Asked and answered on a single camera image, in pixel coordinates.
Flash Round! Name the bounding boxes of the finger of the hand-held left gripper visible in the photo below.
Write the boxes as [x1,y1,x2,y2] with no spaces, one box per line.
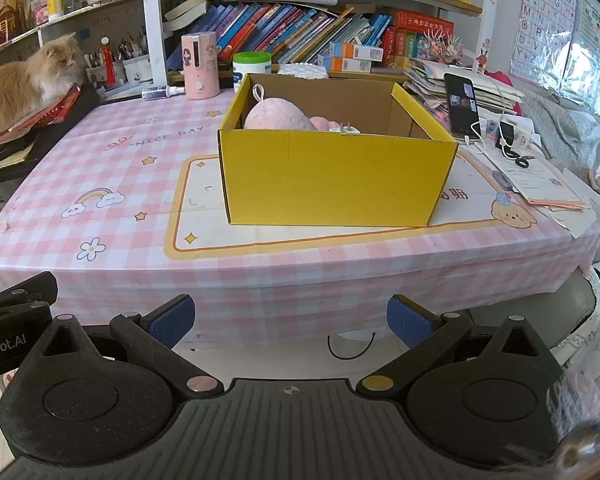
[0,271,59,330]

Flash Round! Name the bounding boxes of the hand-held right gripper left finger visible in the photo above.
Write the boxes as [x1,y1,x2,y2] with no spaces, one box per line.
[30,294,226,402]

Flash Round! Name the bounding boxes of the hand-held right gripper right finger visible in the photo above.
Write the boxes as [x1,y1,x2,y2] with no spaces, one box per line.
[356,294,563,401]

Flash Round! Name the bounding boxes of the yellow cardboard box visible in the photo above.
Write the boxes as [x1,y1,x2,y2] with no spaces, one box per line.
[217,72,460,227]

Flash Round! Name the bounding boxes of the pale pink plush toy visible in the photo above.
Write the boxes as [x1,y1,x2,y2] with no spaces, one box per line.
[243,85,315,132]

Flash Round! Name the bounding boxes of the pink checked tablecloth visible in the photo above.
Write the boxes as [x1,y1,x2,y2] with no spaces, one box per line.
[0,87,600,346]

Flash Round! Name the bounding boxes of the white chair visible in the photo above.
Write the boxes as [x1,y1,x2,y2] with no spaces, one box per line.
[467,260,600,356]

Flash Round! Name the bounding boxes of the red packets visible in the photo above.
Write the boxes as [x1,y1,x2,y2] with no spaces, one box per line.
[0,85,83,148]

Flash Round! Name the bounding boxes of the loose paper sheets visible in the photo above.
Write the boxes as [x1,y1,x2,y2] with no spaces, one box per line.
[480,145,598,238]

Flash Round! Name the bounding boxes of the white power strip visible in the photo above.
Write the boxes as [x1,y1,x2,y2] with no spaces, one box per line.
[482,117,533,151]

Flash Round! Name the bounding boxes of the orange fluffy cat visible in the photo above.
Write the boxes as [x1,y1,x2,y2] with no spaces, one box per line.
[0,32,83,146]

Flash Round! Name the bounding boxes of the clear spray bottle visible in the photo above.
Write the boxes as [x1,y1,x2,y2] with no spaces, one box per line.
[141,85,187,101]

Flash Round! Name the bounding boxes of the black smartphone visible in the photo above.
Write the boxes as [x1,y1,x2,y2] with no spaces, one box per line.
[443,72,481,137]

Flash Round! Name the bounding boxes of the stack of magazines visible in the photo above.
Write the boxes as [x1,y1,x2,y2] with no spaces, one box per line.
[405,57,526,118]

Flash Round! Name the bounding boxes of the white pen holder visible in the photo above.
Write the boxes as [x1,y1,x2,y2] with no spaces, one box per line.
[117,27,153,86]

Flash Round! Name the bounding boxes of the pink humidifier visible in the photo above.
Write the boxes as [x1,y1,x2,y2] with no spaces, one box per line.
[181,32,218,101]

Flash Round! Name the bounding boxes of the red figure bottle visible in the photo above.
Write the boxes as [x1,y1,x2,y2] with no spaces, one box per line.
[100,36,117,87]

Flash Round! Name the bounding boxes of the white jar green lid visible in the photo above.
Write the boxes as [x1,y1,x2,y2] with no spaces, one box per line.
[232,51,272,93]

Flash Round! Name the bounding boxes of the grey blanket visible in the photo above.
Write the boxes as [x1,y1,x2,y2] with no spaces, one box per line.
[522,92,600,181]

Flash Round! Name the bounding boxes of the orange white carton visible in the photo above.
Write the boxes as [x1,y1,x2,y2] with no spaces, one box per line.
[328,41,385,62]
[317,54,373,73]

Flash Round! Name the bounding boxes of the white tissue pack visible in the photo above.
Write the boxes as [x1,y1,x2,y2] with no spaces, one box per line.
[278,61,329,80]

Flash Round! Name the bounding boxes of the colourful antler ornament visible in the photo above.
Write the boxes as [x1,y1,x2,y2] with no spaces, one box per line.
[417,27,463,66]

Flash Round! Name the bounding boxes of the white wooden bookshelf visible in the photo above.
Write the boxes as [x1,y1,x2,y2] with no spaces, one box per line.
[0,0,486,103]

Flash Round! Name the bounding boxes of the thick paperback book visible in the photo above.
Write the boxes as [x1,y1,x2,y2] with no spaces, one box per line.
[162,5,211,31]
[162,0,216,18]

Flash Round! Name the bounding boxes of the red boxed book set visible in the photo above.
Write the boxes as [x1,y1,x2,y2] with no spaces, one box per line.
[387,9,455,71]

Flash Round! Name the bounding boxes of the row of colourful books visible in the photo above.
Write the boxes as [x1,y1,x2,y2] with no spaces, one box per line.
[190,2,393,66]

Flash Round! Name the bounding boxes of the black floor cable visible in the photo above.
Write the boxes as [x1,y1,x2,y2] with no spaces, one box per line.
[327,331,376,359]

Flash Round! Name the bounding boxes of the alphabet wall poster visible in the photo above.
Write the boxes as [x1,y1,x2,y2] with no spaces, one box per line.
[510,0,580,86]

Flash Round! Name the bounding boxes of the colourful wall chart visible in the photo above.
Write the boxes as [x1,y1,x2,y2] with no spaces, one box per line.
[575,0,600,96]

